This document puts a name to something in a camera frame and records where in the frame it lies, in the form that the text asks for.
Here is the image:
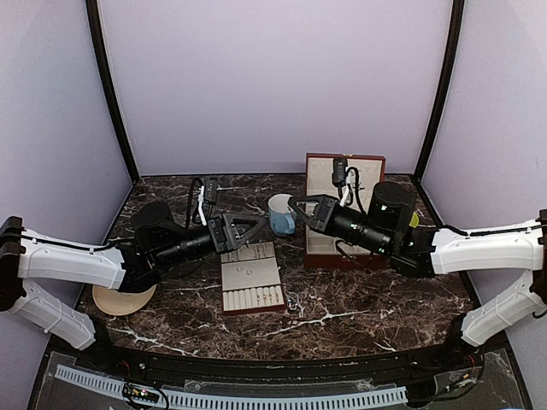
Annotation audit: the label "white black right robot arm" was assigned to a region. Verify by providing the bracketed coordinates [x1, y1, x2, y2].
[288, 182, 546, 371]

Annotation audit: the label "black corner post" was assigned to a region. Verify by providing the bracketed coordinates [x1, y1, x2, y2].
[413, 0, 465, 185]
[85, 0, 140, 185]

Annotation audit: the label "light blue mug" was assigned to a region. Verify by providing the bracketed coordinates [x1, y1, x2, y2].
[268, 194, 297, 237]

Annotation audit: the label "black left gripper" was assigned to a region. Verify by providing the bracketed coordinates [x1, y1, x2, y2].
[155, 213, 267, 270]

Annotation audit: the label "black left corner post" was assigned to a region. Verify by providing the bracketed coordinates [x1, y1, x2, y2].
[85, 0, 140, 185]

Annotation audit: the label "beige round plate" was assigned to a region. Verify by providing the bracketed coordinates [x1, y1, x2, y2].
[92, 285, 157, 316]

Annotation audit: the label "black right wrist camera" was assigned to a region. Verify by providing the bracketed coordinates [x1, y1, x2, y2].
[332, 156, 348, 187]

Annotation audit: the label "green bowl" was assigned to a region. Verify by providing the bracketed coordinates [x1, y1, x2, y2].
[409, 212, 420, 228]

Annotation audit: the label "white slotted cable duct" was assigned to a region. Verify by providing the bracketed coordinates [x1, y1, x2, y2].
[54, 365, 408, 409]

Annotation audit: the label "black front table rail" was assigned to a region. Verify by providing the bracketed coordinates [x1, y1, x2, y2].
[72, 328, 509, 385]

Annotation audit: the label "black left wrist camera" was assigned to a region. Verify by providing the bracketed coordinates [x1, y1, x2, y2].
[203, 177, 218, 205]

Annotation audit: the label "black right corner post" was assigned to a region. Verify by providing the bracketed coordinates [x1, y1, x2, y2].
[413, 0, 465, 185]

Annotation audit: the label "brown open jewelry box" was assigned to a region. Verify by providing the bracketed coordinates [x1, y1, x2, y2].
[297, 153, 385, 269]

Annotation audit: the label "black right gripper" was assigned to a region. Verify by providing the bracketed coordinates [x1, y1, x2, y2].
[288, 194, 392, 256]

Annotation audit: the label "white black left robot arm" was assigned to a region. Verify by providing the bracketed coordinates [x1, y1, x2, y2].
[1, 202, 266, 372]

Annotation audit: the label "brown jewelry tray insert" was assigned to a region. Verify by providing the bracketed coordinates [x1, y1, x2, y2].
[221, 242, 286, 316]

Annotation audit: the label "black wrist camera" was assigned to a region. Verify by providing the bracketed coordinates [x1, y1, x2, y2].
[332, 156, 348, 187]
[203, 177, 218, 205]

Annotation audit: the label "small silver earrings on table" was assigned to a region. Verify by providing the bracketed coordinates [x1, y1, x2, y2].
[287, 299, 298, 313]

